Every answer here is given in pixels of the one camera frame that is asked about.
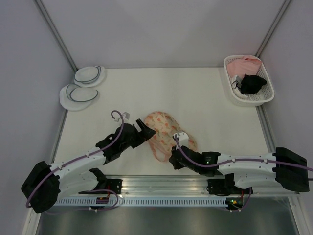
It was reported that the white mesh laundry bag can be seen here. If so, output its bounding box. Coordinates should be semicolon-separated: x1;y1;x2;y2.
74;66;107;88
59;84;100;111

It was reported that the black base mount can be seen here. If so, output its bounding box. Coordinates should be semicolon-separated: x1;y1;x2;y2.
206;179;253;213
79;179;122;206

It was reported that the purple cable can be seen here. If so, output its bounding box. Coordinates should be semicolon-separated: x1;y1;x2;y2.
174;136;313;213
26;110;128;216

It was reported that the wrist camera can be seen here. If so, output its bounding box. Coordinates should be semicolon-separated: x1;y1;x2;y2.
173;132;189;147
122;112;130;123

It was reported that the floral mesh laundry bag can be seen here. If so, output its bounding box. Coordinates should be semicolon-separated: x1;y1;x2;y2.
143;111;186;163

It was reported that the white plastic basket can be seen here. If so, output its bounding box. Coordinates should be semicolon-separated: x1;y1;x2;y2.
221;55;275;107

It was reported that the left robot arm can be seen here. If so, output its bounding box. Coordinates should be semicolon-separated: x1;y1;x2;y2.
21;119;156;213

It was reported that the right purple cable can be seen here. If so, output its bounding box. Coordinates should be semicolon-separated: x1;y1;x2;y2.
174;136;313;213

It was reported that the right aluminium corner post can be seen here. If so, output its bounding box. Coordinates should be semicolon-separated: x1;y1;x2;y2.
254;0;293;58

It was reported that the aluminium front rail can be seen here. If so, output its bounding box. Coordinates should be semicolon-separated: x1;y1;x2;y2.
34;175;301;196

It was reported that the left aluminium corner post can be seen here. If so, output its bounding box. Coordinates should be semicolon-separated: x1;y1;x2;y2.
33;0;78;72

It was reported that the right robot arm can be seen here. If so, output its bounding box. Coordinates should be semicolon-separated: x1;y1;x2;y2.
169;146;310;196

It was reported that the white slotted cable duct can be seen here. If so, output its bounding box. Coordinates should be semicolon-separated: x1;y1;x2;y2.
54;196;226;207

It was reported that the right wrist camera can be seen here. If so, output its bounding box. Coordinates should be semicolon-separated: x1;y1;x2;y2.
173;132;189;147

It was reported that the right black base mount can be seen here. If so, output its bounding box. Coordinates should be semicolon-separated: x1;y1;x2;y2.
206;179;253;213

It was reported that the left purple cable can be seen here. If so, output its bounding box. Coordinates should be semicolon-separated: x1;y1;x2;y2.
26;110;128;216

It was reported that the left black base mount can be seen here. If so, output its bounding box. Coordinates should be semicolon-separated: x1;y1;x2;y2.
79;179;122;206

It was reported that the pink garment in basket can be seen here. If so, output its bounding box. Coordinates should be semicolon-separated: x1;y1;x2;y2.
226;55;262;78

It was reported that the lower white mesh laundry bag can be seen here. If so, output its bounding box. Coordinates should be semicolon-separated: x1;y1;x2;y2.
59;84;100;111

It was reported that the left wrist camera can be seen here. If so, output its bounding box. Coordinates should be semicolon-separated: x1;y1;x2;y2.
122;112;130;123

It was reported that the aluminium corner post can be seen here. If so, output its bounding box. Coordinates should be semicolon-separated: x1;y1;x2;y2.
33;0;78;72
254;0;293;58

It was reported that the white garment in basket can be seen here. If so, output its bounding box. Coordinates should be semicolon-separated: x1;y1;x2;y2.
230;75;249;99

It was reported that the black garment in basket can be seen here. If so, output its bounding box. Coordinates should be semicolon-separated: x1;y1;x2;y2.
240;74;267;94

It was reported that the upper white mesh laundry bag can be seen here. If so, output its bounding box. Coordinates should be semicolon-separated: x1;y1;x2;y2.
74;66;107;88

